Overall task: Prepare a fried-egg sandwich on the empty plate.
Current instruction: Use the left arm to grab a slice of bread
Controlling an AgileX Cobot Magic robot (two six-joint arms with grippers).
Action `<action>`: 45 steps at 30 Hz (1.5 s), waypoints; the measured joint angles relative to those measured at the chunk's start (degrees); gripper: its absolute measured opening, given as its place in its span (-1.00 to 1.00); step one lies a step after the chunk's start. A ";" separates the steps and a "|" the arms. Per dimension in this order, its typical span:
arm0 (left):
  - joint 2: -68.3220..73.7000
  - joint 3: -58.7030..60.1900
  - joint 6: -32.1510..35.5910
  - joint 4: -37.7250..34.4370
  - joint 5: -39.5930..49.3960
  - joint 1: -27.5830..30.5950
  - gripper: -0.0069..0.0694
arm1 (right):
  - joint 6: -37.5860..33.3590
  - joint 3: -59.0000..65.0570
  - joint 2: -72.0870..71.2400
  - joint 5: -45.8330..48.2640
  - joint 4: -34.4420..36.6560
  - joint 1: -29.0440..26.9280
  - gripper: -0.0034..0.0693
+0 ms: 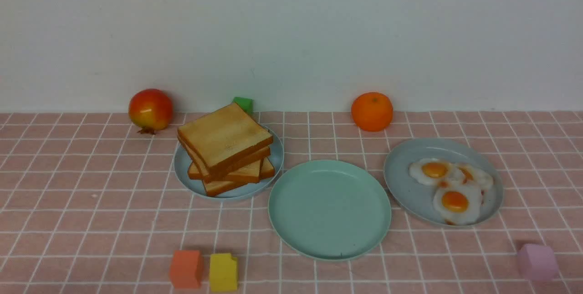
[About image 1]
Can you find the fried egg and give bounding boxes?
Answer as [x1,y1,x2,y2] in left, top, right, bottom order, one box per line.
[455,163,494,194]
[433,182,483,226]
[409,158,454,186]

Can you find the blue plate with bread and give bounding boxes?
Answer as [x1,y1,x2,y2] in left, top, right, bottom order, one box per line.
[173,124,285,202]

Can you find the green cube block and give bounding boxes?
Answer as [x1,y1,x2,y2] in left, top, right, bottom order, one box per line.
[232,97,254,115]

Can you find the orange fruit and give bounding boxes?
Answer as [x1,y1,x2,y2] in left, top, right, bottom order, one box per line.
[351,91,394,132]

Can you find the green centre plate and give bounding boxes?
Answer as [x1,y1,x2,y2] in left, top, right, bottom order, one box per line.
[268,160,392,262]

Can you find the red yellow pomegranate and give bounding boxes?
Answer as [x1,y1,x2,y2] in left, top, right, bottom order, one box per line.
[128,88,174,135]

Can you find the yellow block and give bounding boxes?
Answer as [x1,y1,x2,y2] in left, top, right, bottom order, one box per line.
[209,253,239,293]

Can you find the blue plate with eggs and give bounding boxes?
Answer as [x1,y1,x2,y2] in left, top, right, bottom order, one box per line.
[384,138,505,228]

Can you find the orange block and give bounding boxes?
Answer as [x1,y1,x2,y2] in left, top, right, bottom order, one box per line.
[169,250,204,289]

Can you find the fried egg front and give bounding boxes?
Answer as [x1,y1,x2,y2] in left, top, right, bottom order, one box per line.
[433,182,483,226]

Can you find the pink checkered tablecloth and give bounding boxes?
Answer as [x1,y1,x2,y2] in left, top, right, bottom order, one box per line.
[0,111,583,294]

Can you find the pink block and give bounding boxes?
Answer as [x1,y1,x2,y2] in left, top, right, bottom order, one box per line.
[517,243,559,282]

